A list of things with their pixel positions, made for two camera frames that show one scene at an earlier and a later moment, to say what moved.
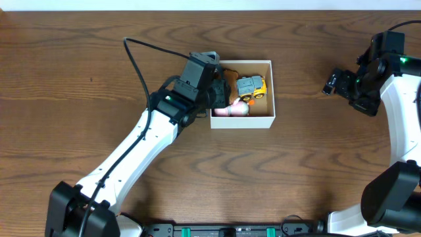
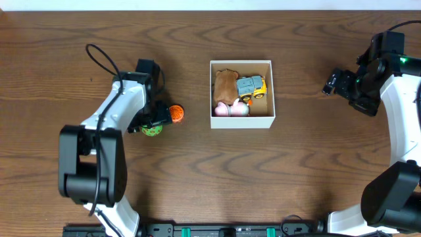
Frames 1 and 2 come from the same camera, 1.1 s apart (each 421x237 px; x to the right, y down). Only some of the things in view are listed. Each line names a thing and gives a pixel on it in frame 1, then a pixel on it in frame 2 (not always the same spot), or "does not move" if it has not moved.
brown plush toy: [231, 75] does not move
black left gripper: [220, 93] -> [157, 117]
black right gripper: [342, 82] does not move
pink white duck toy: [237, 108] does not move
